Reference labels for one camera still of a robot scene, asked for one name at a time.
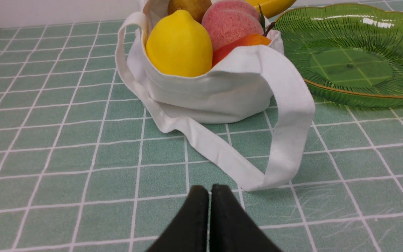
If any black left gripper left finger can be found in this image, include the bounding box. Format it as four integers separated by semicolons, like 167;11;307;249
147;185;209;252

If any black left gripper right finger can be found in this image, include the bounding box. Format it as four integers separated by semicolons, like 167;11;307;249
209;184;281;252

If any yellow lemon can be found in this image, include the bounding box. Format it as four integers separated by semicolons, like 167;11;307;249
145;10;213;78

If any white cloth tote bag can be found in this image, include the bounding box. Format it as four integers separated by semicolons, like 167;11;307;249
115;0;315;191

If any green checkered tablecloth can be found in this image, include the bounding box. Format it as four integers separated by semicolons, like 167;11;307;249
0;6;403;252

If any orange-red mango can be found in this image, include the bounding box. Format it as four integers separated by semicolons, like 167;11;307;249
212;34;271;67

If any pink peach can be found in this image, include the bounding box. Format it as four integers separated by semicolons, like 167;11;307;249
202;0;264;51

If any green glass leaf plate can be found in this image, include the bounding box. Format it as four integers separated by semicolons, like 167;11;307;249
274;3;403;107

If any brown pear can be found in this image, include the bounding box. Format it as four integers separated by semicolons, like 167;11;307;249
167;0;212;23

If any yellow banana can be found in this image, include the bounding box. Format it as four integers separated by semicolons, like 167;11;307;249
245;0;296;19

